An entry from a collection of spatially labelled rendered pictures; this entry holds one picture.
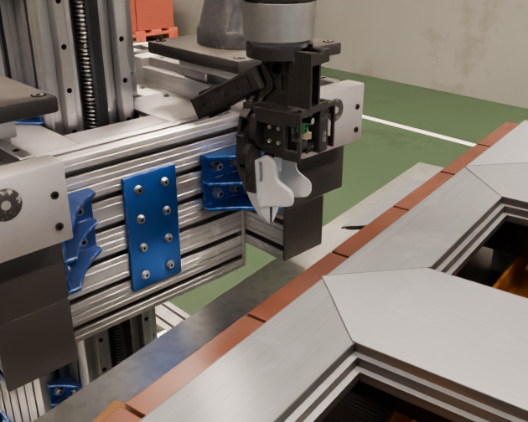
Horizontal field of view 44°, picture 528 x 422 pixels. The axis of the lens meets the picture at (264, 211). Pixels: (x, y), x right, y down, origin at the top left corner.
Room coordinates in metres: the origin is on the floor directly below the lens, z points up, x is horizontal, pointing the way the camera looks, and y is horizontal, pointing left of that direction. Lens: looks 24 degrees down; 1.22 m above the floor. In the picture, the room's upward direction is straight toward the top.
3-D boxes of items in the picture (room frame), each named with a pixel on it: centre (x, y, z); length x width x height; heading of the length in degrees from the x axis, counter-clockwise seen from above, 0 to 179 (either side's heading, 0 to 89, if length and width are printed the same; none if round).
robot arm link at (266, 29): (0.70, -0.02, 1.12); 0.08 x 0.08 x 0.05
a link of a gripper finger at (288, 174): (0.71, -0.03, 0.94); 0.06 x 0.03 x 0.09; 54
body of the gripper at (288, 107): (0.69, -0.02, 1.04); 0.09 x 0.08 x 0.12; 54
